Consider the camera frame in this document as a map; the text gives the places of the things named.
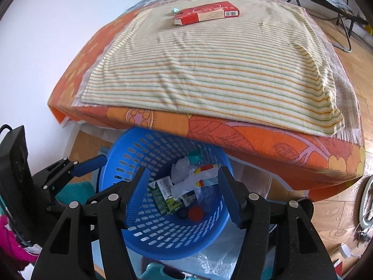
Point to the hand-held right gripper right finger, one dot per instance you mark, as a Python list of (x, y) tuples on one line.
[(230, 198)]

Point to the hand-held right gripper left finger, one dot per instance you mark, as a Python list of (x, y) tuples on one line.
[(137, 198)]

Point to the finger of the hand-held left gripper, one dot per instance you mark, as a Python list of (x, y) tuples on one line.
[(90, 200), (89, 164)]

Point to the clear plastic bag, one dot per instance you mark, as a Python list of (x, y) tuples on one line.
[(208, 198)]

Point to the green white carton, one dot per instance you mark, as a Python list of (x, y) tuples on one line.
[(163, 192)]

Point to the white box with colourful print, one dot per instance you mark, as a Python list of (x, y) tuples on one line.
[(207, 175)]

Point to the red round lid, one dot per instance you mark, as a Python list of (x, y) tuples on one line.
[(195, 213)]

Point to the blue plastic basket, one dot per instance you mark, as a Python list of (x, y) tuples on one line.
[(163, 239)]

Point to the white tissue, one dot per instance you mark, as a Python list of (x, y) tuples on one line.
[(182, 178)]

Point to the teal wrapper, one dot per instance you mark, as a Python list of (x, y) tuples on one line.
[(194, 156)]

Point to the person's left forearm pink sleeve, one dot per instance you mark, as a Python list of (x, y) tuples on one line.
[(11, 248)]

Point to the teal cloth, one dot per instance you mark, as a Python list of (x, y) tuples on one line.
[(78, 191)]

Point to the orange printed blanket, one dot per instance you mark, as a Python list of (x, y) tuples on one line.
[(247, 145)]

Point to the large clear plastic sheet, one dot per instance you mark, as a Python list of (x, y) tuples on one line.
[(215, 262)]

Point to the teal plastic container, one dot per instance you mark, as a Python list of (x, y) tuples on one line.
[(157, 272)]

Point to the small white round device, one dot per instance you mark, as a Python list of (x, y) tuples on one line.
[(345, 250)]

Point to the striped towel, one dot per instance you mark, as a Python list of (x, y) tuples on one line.
[(204, 73)]

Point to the small teal scrap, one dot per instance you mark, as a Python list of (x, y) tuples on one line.
[(175, 10)]

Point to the red flat box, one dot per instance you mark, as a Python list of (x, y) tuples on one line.
[(204, 13)]

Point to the black folding chair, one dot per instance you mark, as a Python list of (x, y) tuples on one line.
[(343, 26)]

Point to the yellow green box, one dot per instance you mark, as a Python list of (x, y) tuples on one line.
[(369, 29)]

